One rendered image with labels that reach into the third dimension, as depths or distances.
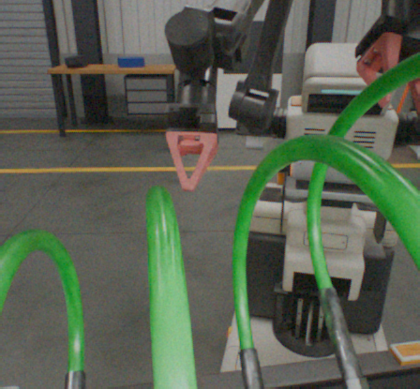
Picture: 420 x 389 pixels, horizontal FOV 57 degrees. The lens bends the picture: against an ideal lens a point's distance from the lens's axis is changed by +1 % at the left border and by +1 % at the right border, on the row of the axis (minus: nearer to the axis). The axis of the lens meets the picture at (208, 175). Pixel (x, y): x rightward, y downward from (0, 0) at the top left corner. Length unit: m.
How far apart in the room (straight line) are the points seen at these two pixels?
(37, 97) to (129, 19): 1.94
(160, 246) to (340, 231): 1.05
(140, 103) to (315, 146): 5.11
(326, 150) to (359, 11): 6.78
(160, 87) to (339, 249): 4.26
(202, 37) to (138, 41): 6.03
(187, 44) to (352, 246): 0.87
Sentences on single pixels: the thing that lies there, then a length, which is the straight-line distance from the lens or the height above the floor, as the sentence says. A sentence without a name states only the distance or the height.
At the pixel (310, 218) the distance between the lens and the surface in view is 0.42.
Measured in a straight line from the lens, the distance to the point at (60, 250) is 0.32.
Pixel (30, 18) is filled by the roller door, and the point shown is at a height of 1.50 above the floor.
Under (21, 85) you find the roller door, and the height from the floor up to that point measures 0.51.
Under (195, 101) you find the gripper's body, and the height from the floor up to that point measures 1.34.
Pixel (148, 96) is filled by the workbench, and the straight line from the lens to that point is 5.24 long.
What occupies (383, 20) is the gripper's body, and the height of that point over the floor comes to 1.44.
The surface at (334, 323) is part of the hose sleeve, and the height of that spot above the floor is 1.17.
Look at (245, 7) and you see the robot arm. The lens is 0.65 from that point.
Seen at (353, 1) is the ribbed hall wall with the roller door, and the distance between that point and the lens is 6.88.
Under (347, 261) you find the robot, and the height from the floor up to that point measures 0.80.
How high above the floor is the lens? 1.43
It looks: 21 degrees down
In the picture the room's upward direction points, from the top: straight up
